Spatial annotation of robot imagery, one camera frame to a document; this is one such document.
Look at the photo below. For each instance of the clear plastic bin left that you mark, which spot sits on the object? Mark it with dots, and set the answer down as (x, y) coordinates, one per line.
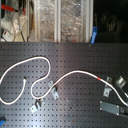
(44, 20)

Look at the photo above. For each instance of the clear plastic bin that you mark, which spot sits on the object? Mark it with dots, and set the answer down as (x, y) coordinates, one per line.
(44, 20)
(73, 13)

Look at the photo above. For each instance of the clear plastic bin right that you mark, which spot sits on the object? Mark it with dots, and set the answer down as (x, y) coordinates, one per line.
(73, 13)

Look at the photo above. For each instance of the red white device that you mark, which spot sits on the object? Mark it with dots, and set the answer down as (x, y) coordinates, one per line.
(7, 36)

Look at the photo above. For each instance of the grey metal connector block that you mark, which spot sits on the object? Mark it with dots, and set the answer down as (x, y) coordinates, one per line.
(114, 109)

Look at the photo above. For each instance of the blue object bottom left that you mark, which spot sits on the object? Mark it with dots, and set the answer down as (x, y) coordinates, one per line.
(2, 120)

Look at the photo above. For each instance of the grey cable clip upper middle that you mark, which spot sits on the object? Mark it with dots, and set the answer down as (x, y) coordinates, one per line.
(50, 83)

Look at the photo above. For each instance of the grey cable clip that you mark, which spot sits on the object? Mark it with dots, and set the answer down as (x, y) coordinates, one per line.
(106, 91)
(40, 102)
(33, 108)
(109, 80)
(50, 83)
(55, 93)

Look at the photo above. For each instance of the grey cable clip lower middle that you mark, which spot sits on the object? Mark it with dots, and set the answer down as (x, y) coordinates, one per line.
(55, 93)

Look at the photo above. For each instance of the grey cable clip lower left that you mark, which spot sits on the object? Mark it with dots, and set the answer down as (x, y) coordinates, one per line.
(40, 102)

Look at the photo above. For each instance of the grey cable clip right upper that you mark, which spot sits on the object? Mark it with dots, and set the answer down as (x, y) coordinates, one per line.
(109, 80)

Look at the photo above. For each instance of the blue clamp handle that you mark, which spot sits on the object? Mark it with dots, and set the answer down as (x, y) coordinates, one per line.
(94, 34)

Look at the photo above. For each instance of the grey cable clip right lower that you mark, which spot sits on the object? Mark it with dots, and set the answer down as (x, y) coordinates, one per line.
(106, 91)

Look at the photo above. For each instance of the grey cable clip bottom left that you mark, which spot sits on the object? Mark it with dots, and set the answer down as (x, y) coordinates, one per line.
(33, 108)

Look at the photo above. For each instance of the shiny metal bracket right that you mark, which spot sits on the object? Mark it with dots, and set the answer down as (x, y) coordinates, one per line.
(121, 81)

